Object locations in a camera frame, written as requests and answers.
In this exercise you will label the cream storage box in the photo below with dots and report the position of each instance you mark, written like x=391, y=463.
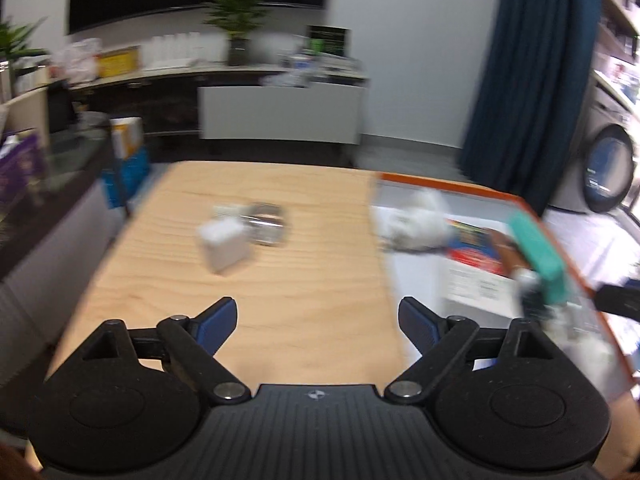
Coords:
x=30, y=110

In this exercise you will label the black box-shaped object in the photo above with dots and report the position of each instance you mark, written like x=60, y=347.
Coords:
x=60, y=107

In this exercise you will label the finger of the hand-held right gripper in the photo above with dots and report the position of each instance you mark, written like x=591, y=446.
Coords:
x=617, y=302

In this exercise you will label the white box yellow tape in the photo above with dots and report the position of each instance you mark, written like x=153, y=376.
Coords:
x=125, y=135

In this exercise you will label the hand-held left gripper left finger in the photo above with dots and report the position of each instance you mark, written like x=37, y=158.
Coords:
x=217, y=325

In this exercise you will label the teal bandage box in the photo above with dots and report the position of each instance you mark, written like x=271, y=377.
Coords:
x=540, y=250

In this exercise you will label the white charger cube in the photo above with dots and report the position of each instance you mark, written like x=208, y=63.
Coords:
x=222, y=245

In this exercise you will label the small black box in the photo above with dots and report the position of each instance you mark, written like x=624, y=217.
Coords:
x=532, y=300

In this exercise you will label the brown tube with white cap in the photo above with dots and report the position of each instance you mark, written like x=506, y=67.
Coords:
x=507, y=250

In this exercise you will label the red box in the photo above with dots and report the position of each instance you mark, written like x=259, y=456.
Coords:
x=475, y=265

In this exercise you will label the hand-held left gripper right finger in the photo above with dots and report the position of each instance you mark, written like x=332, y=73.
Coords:
x=420, y=327

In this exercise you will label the large leafy potted plant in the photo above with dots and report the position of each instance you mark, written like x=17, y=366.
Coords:
x=15, y=40

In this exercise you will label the dark glass-top side table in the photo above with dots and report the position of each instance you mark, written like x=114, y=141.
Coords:
x=60, y=160

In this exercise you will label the steel tumbler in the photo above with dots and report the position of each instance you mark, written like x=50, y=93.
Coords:
x=5, y=80

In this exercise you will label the white plug-in vaporizer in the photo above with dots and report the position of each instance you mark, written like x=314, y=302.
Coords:
x=407, y=232

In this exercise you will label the white rectangular carton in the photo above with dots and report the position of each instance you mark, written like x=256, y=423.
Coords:
x=480, y=287

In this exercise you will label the blue curtain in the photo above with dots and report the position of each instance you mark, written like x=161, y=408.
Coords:
x=530, y=85

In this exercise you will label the black green product box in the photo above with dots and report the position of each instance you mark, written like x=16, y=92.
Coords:
x=327, y=40

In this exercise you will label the white plastic bag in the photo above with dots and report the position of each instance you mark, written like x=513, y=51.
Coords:
x=75, y=62

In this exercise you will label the purple tin box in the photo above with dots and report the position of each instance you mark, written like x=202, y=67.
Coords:
x=20, y=170

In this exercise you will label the clear acrylic organiser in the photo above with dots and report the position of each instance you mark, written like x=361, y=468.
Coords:
x=345, y=65

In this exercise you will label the blue plastic bag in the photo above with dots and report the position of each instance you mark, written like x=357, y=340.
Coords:
x=127, y=175

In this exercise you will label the wooden wall shelf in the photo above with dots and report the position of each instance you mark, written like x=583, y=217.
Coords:
x=620, y=10

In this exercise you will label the television cabinet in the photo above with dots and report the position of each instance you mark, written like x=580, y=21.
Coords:
x=150, y=105

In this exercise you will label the washing machine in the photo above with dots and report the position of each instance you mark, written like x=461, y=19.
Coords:
x=607, y=160

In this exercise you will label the potted plant in dark vase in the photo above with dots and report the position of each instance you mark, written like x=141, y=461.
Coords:
x=237, y=15

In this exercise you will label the orange cardboard box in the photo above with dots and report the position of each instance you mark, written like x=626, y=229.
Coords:
x=430, y=280

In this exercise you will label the clear plastic bag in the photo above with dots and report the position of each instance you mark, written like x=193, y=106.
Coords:
x=287, y=80

